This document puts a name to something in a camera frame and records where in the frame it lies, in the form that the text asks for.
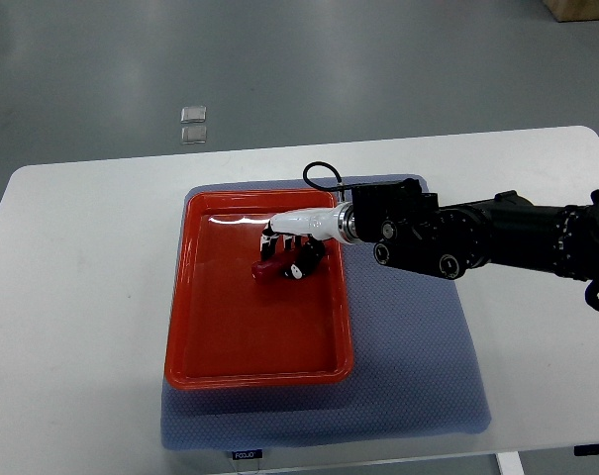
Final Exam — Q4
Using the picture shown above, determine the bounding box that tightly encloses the grey blue cushion mat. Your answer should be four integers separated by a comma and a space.
161, 180, 491, 451

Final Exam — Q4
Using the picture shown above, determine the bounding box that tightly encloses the black brand label tag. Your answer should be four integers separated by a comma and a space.
232, 449, 263, 461

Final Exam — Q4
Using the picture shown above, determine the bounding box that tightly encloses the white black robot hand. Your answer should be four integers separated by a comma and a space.
259, 202, 357, 280

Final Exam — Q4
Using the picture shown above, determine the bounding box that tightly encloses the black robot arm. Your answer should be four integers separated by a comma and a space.
330, 178, 599, 312

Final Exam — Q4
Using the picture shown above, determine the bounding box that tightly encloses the white table leg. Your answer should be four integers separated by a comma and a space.
495, 451, 525, 475

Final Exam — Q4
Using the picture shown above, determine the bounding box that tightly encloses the red chili pepper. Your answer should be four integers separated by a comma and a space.
250, 250, 298, 284

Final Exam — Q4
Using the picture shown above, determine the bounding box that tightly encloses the wooden box corner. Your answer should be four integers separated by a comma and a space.
543, 0, 599, 22

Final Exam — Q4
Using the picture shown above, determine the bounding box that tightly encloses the red plastic tray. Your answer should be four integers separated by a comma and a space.
164, 189, 353, 392

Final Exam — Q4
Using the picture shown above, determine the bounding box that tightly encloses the upper floor outlet cover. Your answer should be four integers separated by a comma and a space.
180, 105, 207, 124

